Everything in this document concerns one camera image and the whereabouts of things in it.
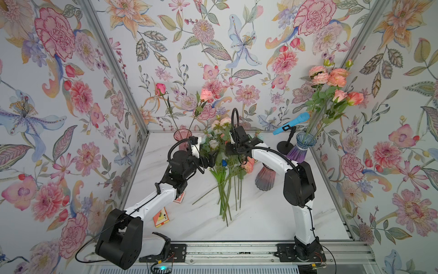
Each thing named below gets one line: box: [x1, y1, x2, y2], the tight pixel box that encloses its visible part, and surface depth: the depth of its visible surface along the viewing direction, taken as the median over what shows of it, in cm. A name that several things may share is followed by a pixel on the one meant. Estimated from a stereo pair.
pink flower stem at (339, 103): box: [318, 89, 348, 131], surface depth 80 cm
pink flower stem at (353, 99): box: [321, 91, 365, 128], surface depth 79 cm
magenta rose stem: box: [155, 82, 180, 131], surface depth 84 cm
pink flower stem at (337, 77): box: [323, 58, 354, 88], surface depth 79 cm
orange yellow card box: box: [152, 206, 170, 228], surface depth 84 cm
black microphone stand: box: [276, 124, 296, 156], surface depth 112 cm
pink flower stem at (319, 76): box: [303, 59, 335, 145], surface depth 84 cm
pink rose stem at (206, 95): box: [188, 89, 214, 131], surface depth 81 cm
